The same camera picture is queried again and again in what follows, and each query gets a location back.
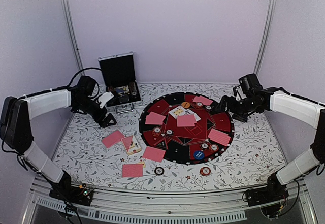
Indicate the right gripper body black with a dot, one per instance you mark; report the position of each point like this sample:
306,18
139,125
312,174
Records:
241,109

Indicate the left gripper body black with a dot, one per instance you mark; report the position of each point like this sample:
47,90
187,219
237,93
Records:
97,117

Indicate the red cards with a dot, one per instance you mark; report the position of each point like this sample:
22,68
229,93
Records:
201,99
219,137

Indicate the face up six diamonds card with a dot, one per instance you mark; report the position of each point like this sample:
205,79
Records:
178,111

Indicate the orange big blind button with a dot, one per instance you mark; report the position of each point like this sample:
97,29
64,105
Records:
185,105

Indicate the black brown chip stack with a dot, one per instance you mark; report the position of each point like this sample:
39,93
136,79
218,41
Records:
159,171

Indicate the blue small blind button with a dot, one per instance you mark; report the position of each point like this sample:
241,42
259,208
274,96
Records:
199,155

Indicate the orange red chip stack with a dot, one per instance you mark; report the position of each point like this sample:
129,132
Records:
205,171

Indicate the red backed card deck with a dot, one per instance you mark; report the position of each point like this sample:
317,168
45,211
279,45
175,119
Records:
112,138

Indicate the two of diamonds card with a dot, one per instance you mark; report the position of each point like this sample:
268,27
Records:
142,163

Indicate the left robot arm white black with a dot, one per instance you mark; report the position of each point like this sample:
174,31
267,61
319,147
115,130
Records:
17,114

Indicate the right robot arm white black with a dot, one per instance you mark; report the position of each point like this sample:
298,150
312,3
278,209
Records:
301,111

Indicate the black dealer button in case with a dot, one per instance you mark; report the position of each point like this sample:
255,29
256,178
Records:
124,98

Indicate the blue card deck in case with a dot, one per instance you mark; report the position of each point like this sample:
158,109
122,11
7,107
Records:
122,90

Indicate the card box with ace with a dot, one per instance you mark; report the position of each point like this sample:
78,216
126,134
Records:
131,145

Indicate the right chip roll in case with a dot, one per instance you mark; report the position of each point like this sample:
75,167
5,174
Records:
133,90

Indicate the aluminium poker case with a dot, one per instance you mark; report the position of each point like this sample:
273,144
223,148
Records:
117,71

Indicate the triangular all in marker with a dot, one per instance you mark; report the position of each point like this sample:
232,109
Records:
162,144

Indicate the round red black poker mat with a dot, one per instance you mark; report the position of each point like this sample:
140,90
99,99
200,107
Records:
185,140

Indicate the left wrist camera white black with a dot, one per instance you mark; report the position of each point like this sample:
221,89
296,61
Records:
104,98

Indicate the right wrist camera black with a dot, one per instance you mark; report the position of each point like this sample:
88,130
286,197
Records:
248,87

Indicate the right aluminium frame post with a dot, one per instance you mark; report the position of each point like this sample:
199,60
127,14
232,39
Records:
265,36

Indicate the aluminium frame post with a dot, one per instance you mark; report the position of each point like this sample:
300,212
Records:
71,33
265,36

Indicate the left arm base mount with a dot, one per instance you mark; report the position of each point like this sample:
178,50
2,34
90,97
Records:
81,195

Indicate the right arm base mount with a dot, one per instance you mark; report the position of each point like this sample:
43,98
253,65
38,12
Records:
266,196

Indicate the front aluminium rail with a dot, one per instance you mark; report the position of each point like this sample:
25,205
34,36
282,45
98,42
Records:
111,205

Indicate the left aluminium frame post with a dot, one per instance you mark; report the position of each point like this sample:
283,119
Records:
71,33

